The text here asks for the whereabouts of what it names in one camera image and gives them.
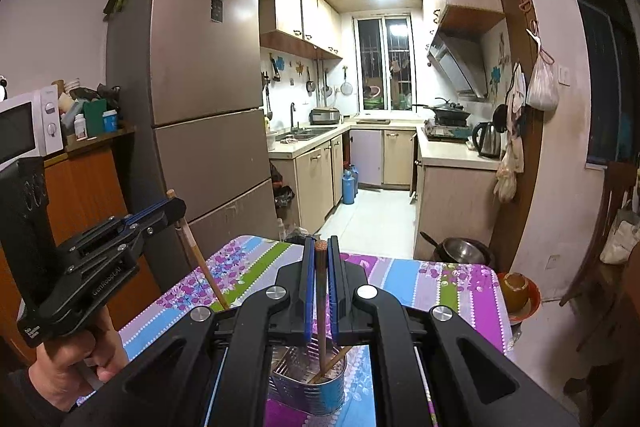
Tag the white tote bag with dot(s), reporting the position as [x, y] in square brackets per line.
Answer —
[620, 239]

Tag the wooden side cabinet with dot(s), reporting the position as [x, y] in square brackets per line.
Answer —
[85, 187]

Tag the beige wall cabinet row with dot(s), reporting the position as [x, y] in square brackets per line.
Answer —
[300, 12]

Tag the steel range hood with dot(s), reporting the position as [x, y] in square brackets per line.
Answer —
[457, 62]

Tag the green box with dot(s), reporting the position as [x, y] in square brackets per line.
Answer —
[94, 119]

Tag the person's left forearm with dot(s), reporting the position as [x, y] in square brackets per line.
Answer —
[25, 399]

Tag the black wok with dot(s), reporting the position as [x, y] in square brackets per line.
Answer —
[447, 111]

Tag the bronze refrigerator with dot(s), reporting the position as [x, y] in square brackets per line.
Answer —
[200, 57]

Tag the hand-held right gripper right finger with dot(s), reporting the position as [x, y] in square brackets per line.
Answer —
[333, 297]

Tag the orange bowl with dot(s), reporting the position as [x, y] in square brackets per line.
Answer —
[517, 294]

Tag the gas stove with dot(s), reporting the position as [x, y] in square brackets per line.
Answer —
[445, 131]

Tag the perforated metal utensil holder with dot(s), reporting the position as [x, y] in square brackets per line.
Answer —
[320, 399]

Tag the stack of paper cups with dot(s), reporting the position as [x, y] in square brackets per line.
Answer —
[71, 92]

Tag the white pill bottle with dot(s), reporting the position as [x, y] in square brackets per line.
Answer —
[81, 128]

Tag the floral striped tablecloth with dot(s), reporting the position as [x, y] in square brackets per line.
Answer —
[400, 282]

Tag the blue gas cylinder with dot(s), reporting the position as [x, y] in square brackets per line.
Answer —
[346, 189]

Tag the white microwave oven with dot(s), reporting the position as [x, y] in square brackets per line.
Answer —
[47, 122]

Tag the dark room window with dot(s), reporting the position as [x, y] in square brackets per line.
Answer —
[605, 72]

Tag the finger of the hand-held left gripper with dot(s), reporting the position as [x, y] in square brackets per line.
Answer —
[162, 219]
[145, 210]

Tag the kitchen window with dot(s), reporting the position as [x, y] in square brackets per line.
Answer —
[382, 57]

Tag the dark brown wooden chopstick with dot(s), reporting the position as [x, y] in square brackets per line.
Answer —
[320, 287]

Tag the beige window base cabinet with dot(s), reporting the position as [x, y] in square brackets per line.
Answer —
[380, 159]

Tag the hanging beige mesh bag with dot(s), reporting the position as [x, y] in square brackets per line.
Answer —
[510, 172]

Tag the blue plastic jug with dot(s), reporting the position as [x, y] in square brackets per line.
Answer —
[354, 179]

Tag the wooden chair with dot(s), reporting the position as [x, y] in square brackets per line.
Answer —
[605, 207]

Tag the hanging white plastic bag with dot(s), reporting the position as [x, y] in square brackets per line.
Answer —
[542, 87]

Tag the black kitchen faucet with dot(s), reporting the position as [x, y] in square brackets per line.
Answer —
[293, 114]

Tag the light wooden chopstick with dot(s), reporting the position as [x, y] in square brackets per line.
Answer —
[332, 361]
[200, 257]

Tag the steel electric kettle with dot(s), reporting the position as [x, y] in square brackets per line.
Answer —
[487, 142]

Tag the white light switch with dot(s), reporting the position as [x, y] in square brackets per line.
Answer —
[564, 76]

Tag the person's left hand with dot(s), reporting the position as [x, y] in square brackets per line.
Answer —
[60, 367]

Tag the steel kitchen sink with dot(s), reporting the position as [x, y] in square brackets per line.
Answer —
[300, 136]

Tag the beige stove base cabinets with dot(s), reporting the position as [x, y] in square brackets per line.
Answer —
[455, 207]

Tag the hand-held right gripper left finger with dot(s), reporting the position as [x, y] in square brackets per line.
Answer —
[309, 297]

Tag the beige sink base cabinets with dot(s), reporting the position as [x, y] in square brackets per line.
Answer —
[307, 187]

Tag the hanging white cloth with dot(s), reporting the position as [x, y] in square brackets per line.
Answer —
[517, 89]

